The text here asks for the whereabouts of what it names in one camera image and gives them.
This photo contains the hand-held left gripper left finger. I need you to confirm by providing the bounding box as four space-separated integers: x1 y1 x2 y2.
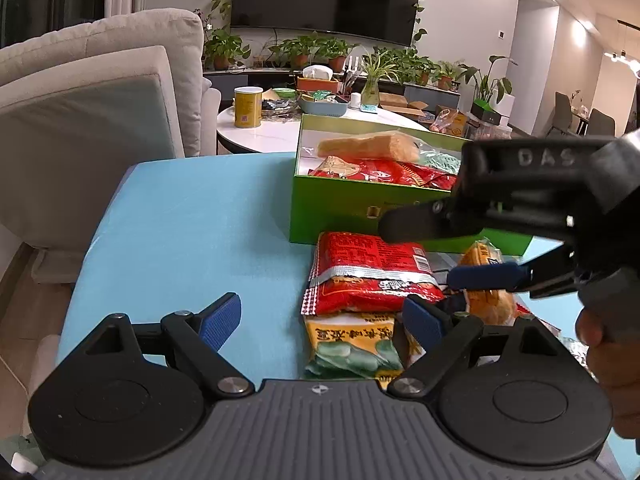
75 291 256 401

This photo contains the large red snack bag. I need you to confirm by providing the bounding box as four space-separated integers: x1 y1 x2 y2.
309 156 416 181

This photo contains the orange tissue box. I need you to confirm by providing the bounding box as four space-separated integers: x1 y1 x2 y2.
296 66 341 93

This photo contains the pendant lamp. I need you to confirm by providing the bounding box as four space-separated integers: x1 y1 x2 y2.
602 20 640 73

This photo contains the potted green plant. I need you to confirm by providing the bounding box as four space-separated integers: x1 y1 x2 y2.
320 37 358 72
204 30 251 71
270 35 321 68
385 52 436 86
435 60 463 91

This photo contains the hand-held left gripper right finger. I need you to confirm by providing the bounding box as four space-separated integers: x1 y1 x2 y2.
387 295 576 402

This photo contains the plastic bag of fruit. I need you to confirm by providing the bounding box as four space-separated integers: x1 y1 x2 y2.
431 108 458 133

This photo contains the mint green patterned packet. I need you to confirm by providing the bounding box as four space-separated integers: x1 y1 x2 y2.
417 147 463 176

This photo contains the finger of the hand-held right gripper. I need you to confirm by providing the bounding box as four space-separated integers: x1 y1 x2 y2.
377 199 483 244
446 244 582 301

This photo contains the glass vase with plant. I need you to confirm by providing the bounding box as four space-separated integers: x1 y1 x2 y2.
360 52 401 106

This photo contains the yellow can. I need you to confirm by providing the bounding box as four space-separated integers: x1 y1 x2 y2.
234 86 263 129

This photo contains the blue basket tray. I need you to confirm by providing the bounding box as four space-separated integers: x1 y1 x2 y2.
297 91 351 116

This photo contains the grey dining chair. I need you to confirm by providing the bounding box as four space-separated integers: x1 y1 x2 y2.
585 108 616 137
547 91 576 136

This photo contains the open cardboard box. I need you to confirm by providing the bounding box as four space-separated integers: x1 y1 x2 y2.
378 91 431 113

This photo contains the green black box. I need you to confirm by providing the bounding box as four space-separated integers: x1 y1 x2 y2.
470 99 501 123

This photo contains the yellow cake packet black label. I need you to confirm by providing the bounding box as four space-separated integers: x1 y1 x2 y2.
457 239 518 327

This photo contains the cardboard box yellow logo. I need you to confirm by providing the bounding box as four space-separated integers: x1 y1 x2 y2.
440 110 472 137

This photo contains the sliced bread loaf packet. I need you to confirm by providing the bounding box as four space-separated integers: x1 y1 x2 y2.
317 131 422 163

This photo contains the green cardboard box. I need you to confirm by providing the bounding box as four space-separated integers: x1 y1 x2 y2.
289 114 535 256

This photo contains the round white table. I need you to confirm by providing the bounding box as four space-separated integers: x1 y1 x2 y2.
216 102 431 156

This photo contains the green yellow pea snack packet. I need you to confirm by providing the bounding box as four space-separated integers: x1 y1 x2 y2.
301 311 418 382

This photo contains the red packet silver strip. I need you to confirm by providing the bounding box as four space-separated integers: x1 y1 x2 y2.
301 231 447 317

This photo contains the person's right hand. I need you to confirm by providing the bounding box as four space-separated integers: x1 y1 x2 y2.
575 307 640 441

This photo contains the beige armchair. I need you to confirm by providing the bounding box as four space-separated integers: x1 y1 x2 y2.
0 7 222 286

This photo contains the grey television cabinet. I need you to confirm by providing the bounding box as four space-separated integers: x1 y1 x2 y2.
202 67 463 111

